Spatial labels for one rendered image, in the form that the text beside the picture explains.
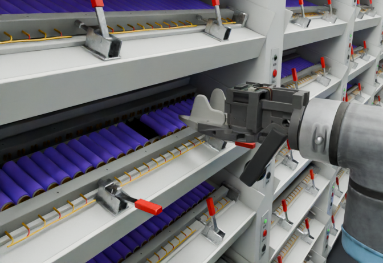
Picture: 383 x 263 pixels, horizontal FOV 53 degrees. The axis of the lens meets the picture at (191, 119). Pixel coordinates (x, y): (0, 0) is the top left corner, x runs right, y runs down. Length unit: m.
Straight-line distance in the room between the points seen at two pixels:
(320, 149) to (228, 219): 0.38
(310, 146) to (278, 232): 0.70
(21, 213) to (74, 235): 0.07
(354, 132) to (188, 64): 0.25
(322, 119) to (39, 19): 0.37
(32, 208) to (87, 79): 0.16
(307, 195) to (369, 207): 0.90
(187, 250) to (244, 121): 0.30
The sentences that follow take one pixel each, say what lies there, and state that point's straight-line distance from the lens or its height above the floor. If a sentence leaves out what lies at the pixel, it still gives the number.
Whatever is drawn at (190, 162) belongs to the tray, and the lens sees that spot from 0.66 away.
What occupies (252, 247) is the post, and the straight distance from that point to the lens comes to 0.99.
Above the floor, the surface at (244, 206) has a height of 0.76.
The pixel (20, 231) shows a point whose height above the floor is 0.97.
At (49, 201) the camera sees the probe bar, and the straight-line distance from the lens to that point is 0.49.
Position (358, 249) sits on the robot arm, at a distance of 0.60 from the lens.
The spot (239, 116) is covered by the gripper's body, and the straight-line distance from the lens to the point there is 0.60.
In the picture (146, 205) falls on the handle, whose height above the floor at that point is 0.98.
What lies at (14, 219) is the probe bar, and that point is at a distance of 0.47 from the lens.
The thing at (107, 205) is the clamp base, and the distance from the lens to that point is 0.53.
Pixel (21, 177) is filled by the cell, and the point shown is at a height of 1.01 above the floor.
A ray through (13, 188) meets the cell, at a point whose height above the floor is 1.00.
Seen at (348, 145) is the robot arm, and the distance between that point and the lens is 0.54.
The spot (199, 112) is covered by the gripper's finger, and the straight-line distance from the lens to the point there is 0.63.
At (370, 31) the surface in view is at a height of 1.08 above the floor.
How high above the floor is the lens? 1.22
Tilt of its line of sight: 17 degrees down
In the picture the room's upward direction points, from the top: straight up
